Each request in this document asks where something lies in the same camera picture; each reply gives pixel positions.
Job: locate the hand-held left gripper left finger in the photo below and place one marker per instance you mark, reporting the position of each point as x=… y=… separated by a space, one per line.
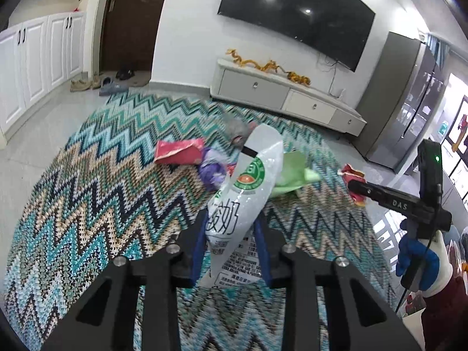
x=199 y=243

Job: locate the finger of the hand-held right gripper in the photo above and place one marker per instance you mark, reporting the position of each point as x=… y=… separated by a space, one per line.
x=365 y=190

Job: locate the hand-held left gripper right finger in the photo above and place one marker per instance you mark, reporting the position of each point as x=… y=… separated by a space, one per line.
x=261 y=250

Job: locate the red snack wrapper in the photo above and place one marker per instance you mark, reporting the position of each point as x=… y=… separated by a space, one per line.
x=349 y=171

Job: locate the green plastic wrapper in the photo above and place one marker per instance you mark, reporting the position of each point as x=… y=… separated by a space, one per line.
x=296 y=175

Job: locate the purple plastic wrapper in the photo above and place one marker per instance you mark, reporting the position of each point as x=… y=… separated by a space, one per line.
x=214 y=170

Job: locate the white printed plastic bag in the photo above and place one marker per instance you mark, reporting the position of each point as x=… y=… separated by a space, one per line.
x=252 y=175

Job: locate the red paper packet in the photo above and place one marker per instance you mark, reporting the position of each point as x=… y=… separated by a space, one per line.
x=175 y=151

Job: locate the grey plastic bag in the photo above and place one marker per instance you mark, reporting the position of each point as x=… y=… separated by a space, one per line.
x=237 y=128

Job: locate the person's right forearm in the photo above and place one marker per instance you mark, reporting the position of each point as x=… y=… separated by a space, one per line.
x=446 y=318

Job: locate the person's right hand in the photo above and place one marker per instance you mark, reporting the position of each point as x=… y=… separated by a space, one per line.
x=420 y=259

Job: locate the grey refrigerator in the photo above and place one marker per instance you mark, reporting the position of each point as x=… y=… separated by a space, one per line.
x=406 y=98

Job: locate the zigzag knitted blanket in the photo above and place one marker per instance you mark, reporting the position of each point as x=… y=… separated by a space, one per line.
x=109 y=197

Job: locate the blue curtain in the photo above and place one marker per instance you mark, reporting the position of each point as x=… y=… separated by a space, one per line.
x=438 y=51

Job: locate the golden tiger ornament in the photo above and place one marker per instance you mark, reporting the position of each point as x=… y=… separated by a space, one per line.
x=299 y=78

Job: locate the white television cabinet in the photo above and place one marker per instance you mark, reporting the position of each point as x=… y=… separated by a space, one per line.
x=256 y=86

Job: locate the golden dragon ornament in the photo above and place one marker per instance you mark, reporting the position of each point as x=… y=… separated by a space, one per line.
x=256 y=65

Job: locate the brown doormat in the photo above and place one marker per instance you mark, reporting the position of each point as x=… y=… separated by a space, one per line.
x=140 y=79

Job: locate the grey slipper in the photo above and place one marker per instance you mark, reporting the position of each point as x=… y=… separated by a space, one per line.
x=111 y=87

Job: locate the black shoes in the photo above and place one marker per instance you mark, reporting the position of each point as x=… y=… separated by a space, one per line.
x=125 y=74

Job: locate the beige shoes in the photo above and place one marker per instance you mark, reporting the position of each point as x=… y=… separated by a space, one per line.
x=84 y=83

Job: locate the dark brown door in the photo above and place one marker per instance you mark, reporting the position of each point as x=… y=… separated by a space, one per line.
x=131 y=18

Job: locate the white floor cabinet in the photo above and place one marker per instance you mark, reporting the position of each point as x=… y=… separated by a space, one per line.
x=36 y=62

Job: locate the wall poster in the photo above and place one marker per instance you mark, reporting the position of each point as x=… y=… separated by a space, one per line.
x=457 y=146

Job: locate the black wall television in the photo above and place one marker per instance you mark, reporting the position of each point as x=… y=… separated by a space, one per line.
x=296 y=14

